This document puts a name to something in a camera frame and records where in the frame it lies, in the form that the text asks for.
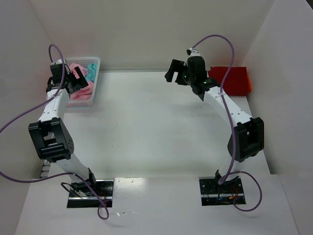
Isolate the pink polo shirt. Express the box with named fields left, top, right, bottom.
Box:
left=69, top=63, right=96, bottom=101

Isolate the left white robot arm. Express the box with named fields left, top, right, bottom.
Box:
left=28, top=60, right=96, bottom=196

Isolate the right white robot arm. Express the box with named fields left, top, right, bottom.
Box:
left=164, top=55, right=264, bottom=186

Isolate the teal t shirt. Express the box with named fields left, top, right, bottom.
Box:
left=85, top=64, right=98, bottom=83

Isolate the white plastic basket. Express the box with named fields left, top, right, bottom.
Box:
left=66, top=56, right=100, bottom=107

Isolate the red folded t shirt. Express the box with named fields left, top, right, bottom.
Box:
left=208, top=67, right=252, bottom=96

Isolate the white cable chain segment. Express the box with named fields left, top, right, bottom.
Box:
left=40, top=162, right=51, bottom=179

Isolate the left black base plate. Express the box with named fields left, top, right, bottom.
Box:
left=62, top=179, right=114, bottom=209

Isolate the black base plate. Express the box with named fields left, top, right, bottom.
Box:
left=62, top=179, right=114, bottom=209
left=199, top=176, right=246, bottom=206

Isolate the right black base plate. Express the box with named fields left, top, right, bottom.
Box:
left=199, top=176, right=246, bottom=206

